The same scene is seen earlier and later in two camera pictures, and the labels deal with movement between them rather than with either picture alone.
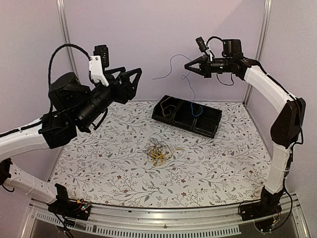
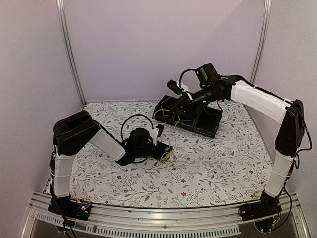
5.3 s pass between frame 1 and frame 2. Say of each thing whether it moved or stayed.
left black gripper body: moved
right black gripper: moved
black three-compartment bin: stayed
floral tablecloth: stayed
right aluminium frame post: stayed
